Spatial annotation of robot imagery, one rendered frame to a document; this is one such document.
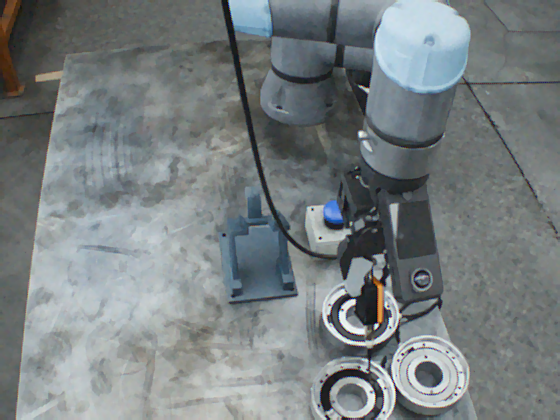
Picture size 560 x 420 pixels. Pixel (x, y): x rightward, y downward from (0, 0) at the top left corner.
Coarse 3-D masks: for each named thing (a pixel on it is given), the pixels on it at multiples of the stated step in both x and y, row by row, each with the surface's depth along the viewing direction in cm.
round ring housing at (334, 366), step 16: (336, 368) 74; (320, 384) 72; (336, 384) 72; (352, 384) 73; (368, 384) 72; (384, 384) 72; (336, 400) 71; (368, 400) 71; (320, 416) 68; (352, 416) 69; (384, 416) 69
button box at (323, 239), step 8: (312, 208) 89; (320, 208) 90; (312, 216) 88; (320, 216) 88; (312, 224) 87; (320, 224) 87; (328, 224) 87; (336, 224) 87; (312, 232) 87; (320, 232) 86; (328, 232) 87; (336, 232) 87; (344, 232) 87; (312, 240) 88; (320, 240) 85; (328, 240) 86; (336, 240) 86; (312, 248) 89; (320, 248) 86; (328, 248) 87; (336, 248) 87
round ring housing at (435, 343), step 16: (432, 336) 76; (400, 352) 75; (448, 352) 76; (416, 368) 75; (432, 368) 76; (464, 368) 73; (400, 384) 72; (416, 384) 72; (464, 384) 72; (400, 400) 71; (416, 400) 70; (448, 400) 72
